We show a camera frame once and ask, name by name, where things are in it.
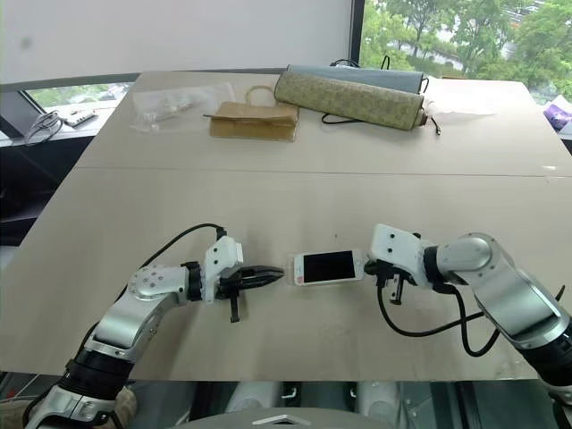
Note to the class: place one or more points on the white rounded robot leg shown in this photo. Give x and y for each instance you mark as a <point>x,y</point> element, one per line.
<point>252,395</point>
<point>380,400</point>

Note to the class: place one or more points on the white flat device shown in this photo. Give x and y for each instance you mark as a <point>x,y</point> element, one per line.
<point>78,116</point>

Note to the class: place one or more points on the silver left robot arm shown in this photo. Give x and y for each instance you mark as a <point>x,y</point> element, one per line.
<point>134,313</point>

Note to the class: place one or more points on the dark window frame post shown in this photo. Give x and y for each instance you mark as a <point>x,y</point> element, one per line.
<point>356,31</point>

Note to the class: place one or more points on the beige rounded object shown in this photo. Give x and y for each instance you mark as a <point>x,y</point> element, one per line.
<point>127,404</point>

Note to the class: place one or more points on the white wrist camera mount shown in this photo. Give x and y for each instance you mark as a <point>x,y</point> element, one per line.
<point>395,250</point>
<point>222,259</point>

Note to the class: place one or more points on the dark rounded robot torso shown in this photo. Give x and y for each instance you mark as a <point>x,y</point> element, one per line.
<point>290,418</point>

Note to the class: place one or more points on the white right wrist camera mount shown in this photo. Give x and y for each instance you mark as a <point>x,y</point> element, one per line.
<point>395,250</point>

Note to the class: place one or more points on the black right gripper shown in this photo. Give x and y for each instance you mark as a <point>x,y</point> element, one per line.
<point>393,279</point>

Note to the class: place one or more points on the grey rolled mat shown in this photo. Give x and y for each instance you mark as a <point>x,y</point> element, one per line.
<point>357,76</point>

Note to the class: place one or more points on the purple object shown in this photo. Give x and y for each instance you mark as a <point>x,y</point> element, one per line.
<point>558,114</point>

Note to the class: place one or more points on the olive patterned rolled mat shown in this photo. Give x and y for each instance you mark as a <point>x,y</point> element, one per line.
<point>348,100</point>

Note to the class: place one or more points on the clear plastic bag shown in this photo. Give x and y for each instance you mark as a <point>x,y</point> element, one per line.
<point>179,105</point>

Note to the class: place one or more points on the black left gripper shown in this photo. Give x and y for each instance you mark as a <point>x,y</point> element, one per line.
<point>230,286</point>

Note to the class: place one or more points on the brown paper bag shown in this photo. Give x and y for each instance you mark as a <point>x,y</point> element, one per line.
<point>254,118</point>

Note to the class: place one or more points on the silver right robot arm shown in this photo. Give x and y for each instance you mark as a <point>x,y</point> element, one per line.
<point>500,286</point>

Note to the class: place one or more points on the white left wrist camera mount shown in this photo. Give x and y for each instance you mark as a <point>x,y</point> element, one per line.
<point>222,259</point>

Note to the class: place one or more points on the white smartphone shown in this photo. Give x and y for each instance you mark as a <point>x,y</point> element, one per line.
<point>328,266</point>
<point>295,270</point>

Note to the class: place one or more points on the white crumpled plastic sheet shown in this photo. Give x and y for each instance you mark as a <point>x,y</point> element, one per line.
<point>460,109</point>

